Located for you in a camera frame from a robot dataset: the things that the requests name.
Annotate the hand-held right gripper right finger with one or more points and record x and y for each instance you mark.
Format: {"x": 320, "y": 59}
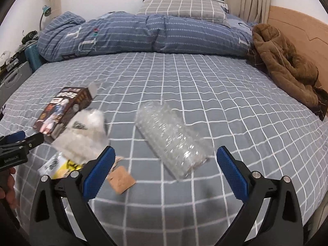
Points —
{"x": 232, "y": 174}

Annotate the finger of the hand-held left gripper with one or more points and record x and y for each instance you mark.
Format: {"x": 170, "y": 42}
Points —
{"x": 15, "y": 135}
{"x": 34, "y": 141}

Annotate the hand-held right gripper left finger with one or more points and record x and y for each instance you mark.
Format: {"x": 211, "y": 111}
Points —
{"x": 100, "y": 171}

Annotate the white plastic bag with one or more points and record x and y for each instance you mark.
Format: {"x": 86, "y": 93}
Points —
{"x": 82, "y": 135}

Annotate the clear bubble wrap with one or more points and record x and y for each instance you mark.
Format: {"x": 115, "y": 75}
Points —
{"x": 171, "y": 138}

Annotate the person's left hand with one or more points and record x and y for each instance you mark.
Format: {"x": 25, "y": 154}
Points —
{"x": 9, "y": 187}

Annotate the brown cardboard piece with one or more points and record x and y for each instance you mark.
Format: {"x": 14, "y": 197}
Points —
{"x": 120, "y": 180}

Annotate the yellow and white packet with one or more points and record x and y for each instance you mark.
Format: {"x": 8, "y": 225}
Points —
{"x": 57, "y": 167}

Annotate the brown printed carton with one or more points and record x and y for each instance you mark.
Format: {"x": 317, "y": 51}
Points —
{"x": 61, "y": 107}

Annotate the grey storage box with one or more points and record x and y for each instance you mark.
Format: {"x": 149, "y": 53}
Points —
{"x": 14, "y": 79}

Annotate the blue plastic crate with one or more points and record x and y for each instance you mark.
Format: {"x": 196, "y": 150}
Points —
{"x": 33, "y": 56}

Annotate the grey checked bed sheet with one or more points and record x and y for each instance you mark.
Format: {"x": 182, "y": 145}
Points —
{"x": 194, "y": 87}

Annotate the brown fleece garment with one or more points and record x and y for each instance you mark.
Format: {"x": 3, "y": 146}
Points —
{"x": 281, "y": 61}

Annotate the teal desk lamp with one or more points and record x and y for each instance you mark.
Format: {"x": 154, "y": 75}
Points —
{"x": 46, "y": 10}

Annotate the blue striped duvet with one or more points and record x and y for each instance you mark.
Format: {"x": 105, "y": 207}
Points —
{"x": 133, "y": 33}

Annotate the blue pillow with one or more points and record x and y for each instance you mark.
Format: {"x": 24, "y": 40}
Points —
{"x": 238, "y": 20}

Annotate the wooden headboard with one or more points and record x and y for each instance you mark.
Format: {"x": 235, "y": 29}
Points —
{"x": 302, "y": 25}

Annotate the grey checked pillow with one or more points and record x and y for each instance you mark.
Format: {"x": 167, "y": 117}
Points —
{"x": 184, "y": 9}

